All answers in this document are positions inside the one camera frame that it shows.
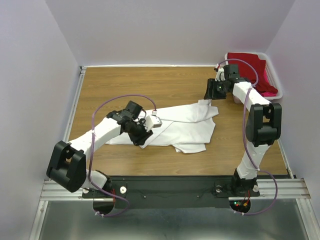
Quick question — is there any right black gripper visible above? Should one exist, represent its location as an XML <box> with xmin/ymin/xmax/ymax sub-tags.
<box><xmin>203</xmin><ymin>78</ymin><xmax>230</xmax><ymax>100</ymax></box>

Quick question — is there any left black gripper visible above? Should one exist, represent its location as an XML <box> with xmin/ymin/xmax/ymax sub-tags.
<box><xmin>126</xmin><ymin>117</ymin><xmax>153</xmax><ymax>146</ymax></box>

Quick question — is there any white t shirt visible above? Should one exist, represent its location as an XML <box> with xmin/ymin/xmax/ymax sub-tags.
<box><xmin>104</xmin><ymin>99</ymin><xmax>220</xmax><ymax>154</ymax></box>

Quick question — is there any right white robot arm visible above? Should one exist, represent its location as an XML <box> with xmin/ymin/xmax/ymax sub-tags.
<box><xmin>204</xmin><ymin>64</ymin><xmax>282</xmax><ymax>197</ymax></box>

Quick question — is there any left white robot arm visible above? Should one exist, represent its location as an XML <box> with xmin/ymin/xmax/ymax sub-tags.
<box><xmin>46</xmin><ymin>101</ymin><xmax>162</xmax><ymax>197</ymax></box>

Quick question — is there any red t shirt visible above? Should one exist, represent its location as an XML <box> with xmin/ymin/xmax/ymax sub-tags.
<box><xmin>227</xmin><ymin>52</ymin><xmax>267</xmax><ymax>93</ymax></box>

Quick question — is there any pink t shirt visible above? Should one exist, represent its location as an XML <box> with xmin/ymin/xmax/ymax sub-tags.
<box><xmin>259</xmin><ymin>69</ymin><xmax>278</xmax><ymax>97</ymax></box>

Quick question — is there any white plastic basket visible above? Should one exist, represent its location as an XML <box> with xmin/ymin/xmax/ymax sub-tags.
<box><xmin>224</xmin><ymin>52</ymin><xmax>283</xmax><ymax>101</ymax></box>

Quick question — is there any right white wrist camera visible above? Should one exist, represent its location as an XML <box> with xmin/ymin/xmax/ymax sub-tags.
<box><xmin>215</xmin><ymin>67</ymin><xmax>226</xmax><ymax>82</ymax></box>

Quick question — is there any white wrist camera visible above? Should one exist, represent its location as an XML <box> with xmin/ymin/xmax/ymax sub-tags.
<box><xmin>215</xmin><ymin>67</ymin><xmax>226</xmax><ymax>82</ymax></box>
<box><xmin>144</xmin><ymin>114</ymin><xmax>162</xmax><ymax>132</ymax></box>

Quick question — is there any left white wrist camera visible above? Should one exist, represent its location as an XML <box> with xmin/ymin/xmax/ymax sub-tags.
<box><xmin>144</xmin><ymin>114</ymin><xmax>162</xmax><ymax>132</ymax></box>

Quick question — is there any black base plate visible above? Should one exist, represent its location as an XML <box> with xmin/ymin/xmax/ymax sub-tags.
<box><xmin>81</xmin><ymin>175</ymin><xmax>260</xmax><ymax>214</ymax></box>

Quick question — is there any aluminium left rail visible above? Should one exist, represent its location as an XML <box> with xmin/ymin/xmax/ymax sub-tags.
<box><xmin>56</xmin><ymin>65</ymin><xmax>87</xmax><ymax>143</ymax></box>

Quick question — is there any aluminium rail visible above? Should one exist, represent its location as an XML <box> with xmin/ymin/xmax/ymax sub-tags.
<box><xmin>56</xmin><ymin>65</ymin><xmax>87</xmax><ymax>143</ymax></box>
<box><xmin>277</xmin><ymin>139</ymin><xmax>296</xmax><ymax>179</ymax></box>
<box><xmin>40</xmin><ymin>178</ymin><xmax>311</xmax><ymax>201</ymax></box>

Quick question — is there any aluminium right rail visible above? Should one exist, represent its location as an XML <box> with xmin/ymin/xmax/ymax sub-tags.
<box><xmin>277</xmin><ymin>139</ymin><xmax>296</xmax><ymax>179</ymax></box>

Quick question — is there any aluminium front rail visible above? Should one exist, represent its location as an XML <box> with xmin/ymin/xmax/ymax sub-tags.
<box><xmin>40</xmin><ymin>178</ymin><xmax>311</xmax><ymax>201</ymax></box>

